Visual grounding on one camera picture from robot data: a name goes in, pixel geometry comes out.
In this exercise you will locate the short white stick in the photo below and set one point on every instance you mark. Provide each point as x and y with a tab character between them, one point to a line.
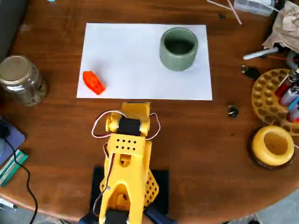
219	4

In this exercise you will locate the long white stick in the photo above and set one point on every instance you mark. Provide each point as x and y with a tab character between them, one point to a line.
234	11

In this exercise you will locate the red lighter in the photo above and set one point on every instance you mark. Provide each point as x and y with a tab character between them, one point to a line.
281	89

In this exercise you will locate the yellow round holder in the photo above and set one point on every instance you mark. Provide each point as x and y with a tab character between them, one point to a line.
253	160

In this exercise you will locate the orange printed object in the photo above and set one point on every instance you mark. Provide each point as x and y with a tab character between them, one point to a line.
93	81

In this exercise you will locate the crumpled brown paper bag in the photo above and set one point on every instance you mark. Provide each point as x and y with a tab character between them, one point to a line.
287	25

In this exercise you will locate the blue clamp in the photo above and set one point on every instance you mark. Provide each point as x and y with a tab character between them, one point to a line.
87	219
158	217

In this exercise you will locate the small black chip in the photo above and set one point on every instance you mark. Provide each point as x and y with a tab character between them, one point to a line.
222	16

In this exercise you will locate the white marker pen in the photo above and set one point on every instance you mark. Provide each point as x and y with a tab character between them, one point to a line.
257	54

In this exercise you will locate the glass jar with gold lid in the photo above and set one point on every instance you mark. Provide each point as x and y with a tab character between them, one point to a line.
16	70

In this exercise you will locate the green ceramic cup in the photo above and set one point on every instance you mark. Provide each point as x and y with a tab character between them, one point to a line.
177	63

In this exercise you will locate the black small device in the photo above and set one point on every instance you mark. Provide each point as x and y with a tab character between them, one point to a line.
3	131

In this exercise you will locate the purple notebook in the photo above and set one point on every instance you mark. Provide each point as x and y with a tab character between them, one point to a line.
16	140

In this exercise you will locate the white pen with black cap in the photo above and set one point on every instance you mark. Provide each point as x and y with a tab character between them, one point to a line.
7	204

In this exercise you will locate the magenta lighter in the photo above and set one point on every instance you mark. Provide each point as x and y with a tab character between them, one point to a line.
293	116

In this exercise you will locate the grey curved tube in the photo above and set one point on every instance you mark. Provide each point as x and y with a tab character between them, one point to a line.
289	58

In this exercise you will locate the black key fob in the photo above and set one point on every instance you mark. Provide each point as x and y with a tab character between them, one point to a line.
252	72

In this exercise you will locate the green striped book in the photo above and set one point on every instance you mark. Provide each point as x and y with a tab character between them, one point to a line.
11	168

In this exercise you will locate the clear plastic box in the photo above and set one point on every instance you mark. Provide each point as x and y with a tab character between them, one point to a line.
252	5

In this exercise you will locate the pink lighter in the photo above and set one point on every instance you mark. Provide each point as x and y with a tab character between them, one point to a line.
288	96

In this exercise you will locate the yellow dimpled round tray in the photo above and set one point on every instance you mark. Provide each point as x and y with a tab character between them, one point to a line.
264	93

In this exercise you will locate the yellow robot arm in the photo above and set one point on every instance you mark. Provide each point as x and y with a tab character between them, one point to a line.
126	168

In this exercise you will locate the blue lighter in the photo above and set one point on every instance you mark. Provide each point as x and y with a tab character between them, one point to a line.
294	105

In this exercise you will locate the white paper sheet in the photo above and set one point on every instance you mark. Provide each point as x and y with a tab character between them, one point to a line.
130	58

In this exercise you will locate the small metal bolt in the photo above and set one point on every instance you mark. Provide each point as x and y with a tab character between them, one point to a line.
233	111

